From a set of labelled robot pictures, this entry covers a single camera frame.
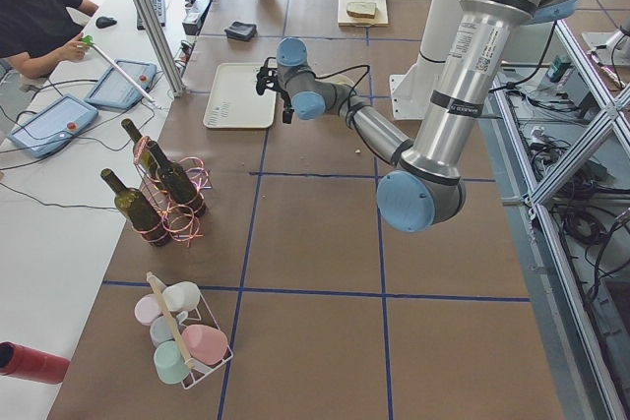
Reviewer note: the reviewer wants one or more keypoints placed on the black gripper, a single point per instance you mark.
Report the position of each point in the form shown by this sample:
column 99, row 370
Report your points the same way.
column 284, row 99

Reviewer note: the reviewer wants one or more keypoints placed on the bread slice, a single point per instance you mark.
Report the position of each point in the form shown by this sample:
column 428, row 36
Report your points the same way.
column 361, row 9

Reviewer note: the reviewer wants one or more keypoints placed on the white plate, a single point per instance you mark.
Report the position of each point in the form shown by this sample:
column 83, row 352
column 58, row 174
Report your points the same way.
column 341, row 79

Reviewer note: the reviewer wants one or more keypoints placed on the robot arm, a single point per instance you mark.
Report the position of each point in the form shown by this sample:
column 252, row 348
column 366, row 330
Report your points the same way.
column 426, row 186

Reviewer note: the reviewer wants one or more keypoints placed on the cream bear tray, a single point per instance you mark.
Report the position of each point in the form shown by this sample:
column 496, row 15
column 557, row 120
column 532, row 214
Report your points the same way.
column 233, row 101

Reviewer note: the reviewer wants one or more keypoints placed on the wooden cutting board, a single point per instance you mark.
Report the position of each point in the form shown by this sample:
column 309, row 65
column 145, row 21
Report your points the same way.
column 381, row 20

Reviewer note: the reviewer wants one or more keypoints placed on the grey folded cloth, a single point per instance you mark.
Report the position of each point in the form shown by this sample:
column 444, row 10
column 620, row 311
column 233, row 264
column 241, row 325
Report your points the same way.
column 241, row 31

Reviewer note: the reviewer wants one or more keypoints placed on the middle green wine bottle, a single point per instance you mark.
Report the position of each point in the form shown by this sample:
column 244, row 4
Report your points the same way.
column 175, row 180

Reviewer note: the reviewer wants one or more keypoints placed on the green wine bottle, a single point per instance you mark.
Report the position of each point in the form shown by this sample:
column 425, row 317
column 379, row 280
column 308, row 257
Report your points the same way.
column 142, row 157
column 175, row 180
column 141, row 214

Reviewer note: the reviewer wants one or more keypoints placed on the back green wine bottle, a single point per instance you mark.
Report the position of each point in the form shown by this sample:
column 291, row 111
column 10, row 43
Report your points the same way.
column 142, row 157

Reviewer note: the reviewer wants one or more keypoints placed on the far teach pendant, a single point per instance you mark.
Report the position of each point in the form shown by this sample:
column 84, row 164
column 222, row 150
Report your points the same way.
column 112, row 91

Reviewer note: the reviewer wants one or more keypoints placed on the teach pendant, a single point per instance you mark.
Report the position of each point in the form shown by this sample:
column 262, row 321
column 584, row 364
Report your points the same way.
column 54, row 127
column 112, row 91

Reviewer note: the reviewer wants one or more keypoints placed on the black keyboard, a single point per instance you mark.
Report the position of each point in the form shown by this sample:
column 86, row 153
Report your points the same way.
column 159, row 7

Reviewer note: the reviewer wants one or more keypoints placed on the front green wine bottle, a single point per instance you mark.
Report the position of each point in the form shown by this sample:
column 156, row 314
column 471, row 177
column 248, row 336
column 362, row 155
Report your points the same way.
column 141, row 214

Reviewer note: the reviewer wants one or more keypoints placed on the black computer mouse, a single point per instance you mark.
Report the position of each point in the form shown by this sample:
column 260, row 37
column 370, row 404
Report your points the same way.
column 103, row 22

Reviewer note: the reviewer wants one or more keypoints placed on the white cup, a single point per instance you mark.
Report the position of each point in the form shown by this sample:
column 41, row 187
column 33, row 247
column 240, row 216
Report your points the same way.
column 181, row 296

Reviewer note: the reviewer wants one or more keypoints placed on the near teach pendant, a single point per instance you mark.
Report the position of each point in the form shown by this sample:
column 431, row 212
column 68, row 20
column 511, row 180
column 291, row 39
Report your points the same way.
column 54, row 127

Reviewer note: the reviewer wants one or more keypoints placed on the pink cup small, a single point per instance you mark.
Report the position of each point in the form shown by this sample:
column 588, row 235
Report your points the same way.
column 147, row 310

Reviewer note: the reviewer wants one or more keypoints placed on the large pink cup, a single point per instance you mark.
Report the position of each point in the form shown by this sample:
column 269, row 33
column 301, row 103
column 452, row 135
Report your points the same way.
column 206, row 344

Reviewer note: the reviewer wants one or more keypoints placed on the grey cup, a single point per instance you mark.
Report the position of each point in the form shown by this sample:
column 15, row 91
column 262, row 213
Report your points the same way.
column 160, row 331

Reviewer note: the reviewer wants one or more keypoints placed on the person in black shirt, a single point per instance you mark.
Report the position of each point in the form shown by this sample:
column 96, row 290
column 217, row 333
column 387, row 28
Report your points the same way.
column 38, row 35

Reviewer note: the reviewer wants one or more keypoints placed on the mint green cup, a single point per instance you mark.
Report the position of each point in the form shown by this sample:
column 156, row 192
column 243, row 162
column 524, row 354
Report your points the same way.
column 170, row 366

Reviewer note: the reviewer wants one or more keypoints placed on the red cylinder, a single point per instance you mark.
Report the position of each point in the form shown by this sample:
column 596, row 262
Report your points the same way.
column 26, row 363

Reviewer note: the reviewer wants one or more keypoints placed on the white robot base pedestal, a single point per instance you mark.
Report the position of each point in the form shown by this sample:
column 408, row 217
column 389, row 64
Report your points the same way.
column 411, row 91

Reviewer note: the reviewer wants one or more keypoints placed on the copper wire bottle rack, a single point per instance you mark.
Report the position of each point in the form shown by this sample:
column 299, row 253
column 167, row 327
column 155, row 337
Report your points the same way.
column 180, row 222

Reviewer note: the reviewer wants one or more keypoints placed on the aluminium frame post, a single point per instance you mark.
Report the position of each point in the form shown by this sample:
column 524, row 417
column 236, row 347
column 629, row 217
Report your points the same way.
column 160, row 46

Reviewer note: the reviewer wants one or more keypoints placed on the white stick green handle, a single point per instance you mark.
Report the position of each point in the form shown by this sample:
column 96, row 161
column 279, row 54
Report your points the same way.
column 90, row 42

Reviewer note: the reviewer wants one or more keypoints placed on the wooden rack handle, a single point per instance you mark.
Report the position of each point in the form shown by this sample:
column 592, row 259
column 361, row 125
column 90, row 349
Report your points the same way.
column 155, row 284

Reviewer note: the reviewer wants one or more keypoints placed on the white wire cup rack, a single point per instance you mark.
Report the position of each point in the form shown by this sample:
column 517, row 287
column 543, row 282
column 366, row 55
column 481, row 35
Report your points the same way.
column 202, row 315

